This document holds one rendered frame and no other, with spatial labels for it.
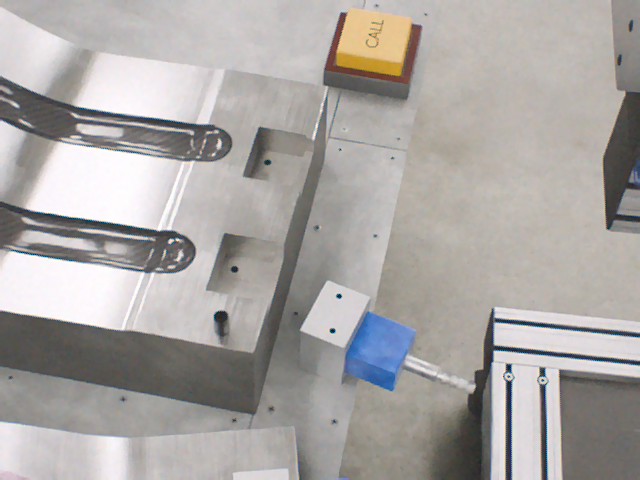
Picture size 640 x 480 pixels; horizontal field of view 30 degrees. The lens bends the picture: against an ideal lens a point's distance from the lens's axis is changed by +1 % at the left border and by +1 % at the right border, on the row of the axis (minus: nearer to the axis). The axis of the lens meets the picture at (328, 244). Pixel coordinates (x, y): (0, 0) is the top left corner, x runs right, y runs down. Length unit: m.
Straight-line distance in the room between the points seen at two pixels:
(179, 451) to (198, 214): 0.18
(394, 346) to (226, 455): 0.15
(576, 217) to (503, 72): 0.36
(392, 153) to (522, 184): 1.07
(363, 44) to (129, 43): 0.22
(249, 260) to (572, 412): 0.80
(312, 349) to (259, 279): 0.07
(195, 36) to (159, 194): 0.28
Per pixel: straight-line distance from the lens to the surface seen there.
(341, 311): 0.87
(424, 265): 1.95
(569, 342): 1.64
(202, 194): 0.89
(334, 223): 0.98
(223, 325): 0.80
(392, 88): 1.07
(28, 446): 0.79
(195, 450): 0.81
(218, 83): 0.96
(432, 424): 1.80
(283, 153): 0.95
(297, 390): 0.89
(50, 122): 0.96
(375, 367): 0.86
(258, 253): 0.87
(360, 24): 1.09
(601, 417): 1.61
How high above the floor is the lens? 1.58
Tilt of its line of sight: 53 degrees down
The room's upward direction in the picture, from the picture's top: 3 degrees clockwise
